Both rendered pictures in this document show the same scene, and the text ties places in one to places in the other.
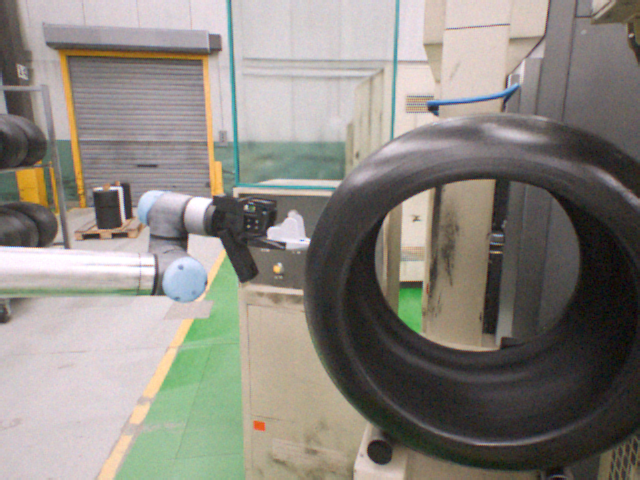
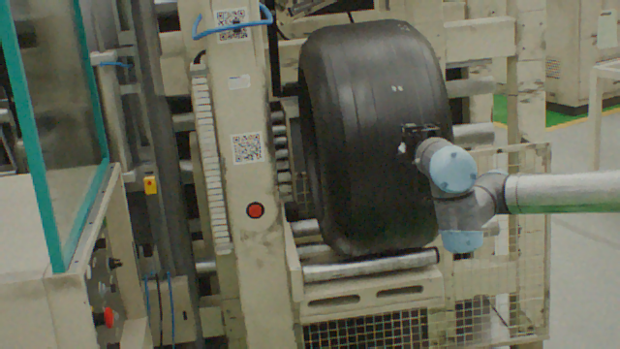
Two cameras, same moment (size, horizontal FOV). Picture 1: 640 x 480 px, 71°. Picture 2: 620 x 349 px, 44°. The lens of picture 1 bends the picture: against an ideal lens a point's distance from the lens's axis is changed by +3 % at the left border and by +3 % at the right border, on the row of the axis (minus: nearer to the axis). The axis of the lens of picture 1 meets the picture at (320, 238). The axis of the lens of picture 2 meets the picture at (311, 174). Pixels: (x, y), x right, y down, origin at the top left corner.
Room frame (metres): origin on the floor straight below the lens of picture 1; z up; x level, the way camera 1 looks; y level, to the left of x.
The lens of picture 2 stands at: (1.58, 1.40, 1.74)
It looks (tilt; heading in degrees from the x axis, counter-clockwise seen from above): 19 degrees down; 248
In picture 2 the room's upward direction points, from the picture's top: 6 degrees counter-clockwise
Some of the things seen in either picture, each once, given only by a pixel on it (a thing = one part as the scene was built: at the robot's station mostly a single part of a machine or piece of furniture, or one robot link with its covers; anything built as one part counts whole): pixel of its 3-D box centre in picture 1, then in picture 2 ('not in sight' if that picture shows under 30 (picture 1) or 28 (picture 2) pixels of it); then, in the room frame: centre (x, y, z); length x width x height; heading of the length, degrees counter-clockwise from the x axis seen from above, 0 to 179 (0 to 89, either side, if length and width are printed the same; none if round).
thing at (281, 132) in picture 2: not in sight; (258, 156); (0.89, -0.71, 1.05); 0.20 x 0.15 x 0.30; 164
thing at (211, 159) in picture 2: not in sight; (213, 160); (1.13, -0.33, 1.19); 0.05 x 0.04 x 0.48; 74
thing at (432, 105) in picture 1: (469, 101); (231, 19); (1.04, -0.34, 1.51); 0.19 x 0.19 x 0.06; 74
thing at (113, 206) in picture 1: (112, 207); not in sight; (6.82, 3.25, 0.38); 1.20 x 0.80 x 0.76; 13
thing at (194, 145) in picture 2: not in sight; (214, 240); (0.95, -1.19, 0.61); 0.33 x 0.06 x 0.86; 74
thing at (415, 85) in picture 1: (394, 175); not in sight; (4.87, -0.82, 1.05); 1.61 x 0.73 x 2.10; 5
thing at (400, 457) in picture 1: (391, 424); (368, 288); (0.83, -0.15, 0.83); 0.36 x 0.09 x 0.06; 164
